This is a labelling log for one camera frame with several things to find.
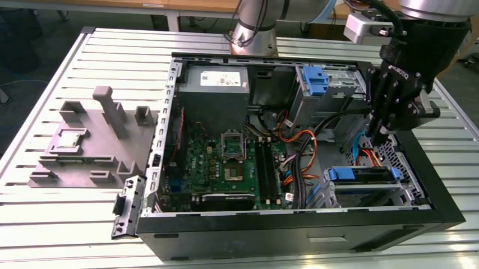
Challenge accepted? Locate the black graphics card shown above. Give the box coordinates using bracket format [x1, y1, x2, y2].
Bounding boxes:
[190, 192, 258, 212]

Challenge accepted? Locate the orange yellow wire bundle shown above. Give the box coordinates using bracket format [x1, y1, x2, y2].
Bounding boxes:
[278, 109, 321, 186]

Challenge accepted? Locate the green RAM stick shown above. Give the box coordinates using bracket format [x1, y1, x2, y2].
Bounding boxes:
[45, 157, 114, 164]

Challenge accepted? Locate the silver CPU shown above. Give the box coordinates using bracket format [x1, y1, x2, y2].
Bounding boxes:
[57, 131, 82, 149]

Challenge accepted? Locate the black RAM slot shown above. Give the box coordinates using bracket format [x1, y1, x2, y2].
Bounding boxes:
[255, 137, 271, 205]
[266, 137, 282, 205]

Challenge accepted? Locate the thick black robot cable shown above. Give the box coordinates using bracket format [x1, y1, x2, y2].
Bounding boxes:
[369, 0, 408, 37]

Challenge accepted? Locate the metal optical drive bay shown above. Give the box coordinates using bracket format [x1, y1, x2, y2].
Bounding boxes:
[290, 64, 376, 131]

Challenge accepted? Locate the metal socket cover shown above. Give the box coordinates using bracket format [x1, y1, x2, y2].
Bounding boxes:
[219, 129, 249, 164]

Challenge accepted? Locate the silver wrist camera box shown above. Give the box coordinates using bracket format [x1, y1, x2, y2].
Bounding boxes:
[344, 13, 396, 45]

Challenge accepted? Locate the blue plastic drive latch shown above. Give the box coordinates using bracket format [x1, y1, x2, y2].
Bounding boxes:
[304, 66, 330, 96]

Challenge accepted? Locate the black cable bundle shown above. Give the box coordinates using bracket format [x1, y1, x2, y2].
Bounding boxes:
[291, 108, 374, 210]

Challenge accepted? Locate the hard disk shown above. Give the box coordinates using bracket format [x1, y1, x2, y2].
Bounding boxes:
[306, 165, 402, 208]

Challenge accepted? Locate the orange red yellow power wire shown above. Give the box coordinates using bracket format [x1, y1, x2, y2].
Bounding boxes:
[358, 148, 388, 172]

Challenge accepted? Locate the grey parts rack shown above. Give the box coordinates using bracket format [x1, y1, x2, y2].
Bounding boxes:
[29, 85, 161, 189]

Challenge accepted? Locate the metal expansion slot bracket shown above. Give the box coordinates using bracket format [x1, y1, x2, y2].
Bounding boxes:
[111, 174, 149, 240]

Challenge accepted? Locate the CPU socket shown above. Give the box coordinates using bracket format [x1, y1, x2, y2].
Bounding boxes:
[223, 163, 251, 184]

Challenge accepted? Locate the black office chair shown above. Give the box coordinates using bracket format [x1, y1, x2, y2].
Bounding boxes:
[0, 8, 43, 74]

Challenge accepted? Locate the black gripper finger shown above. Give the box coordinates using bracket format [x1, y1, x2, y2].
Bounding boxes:
[365, 66, 382, 141]
[378, 71, 424, 146]

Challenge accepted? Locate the grey power supply unit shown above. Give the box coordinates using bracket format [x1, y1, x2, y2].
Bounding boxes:
[175, 66, 251, 135]

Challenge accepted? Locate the green motherboard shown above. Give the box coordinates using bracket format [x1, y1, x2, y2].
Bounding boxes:
[161, 131, 297, 211]

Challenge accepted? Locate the wooden desk white frame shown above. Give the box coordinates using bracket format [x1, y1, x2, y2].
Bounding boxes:
[0, 0, 376, 43]

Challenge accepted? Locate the metal disk bay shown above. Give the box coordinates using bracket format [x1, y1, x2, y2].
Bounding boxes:
[310, 165, 428, 210]

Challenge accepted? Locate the light blue data wire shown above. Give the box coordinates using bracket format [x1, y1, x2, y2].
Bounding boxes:
[353, 123, 390, 166]

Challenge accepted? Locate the office chair base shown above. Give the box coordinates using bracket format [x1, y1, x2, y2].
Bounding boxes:
[464, 50, 479, 68]

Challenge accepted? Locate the black PC case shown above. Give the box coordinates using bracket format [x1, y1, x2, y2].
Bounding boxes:
[135, 52, 468, 260]

